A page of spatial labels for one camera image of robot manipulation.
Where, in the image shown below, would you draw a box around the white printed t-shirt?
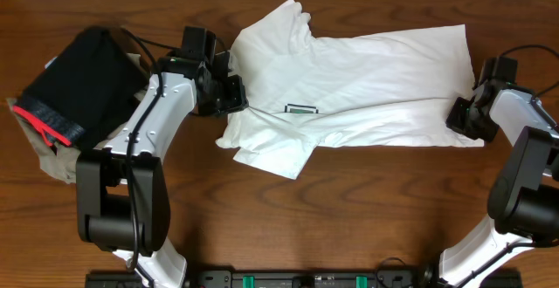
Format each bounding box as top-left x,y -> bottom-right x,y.
217,0 -> 479,179

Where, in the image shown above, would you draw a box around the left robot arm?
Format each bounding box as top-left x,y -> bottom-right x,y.
76,51 -> 248,287

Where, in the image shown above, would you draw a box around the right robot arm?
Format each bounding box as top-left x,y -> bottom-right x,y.
419,82 -> 558,287

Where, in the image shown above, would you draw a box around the black folded garment red trim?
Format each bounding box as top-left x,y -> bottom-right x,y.
12,26 -> 148,150

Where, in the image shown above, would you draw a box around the khaki folded garment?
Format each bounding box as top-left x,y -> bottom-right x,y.
6,52 -> 152,185

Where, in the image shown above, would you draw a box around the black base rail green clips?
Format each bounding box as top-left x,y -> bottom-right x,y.
84,269 -> 524,288

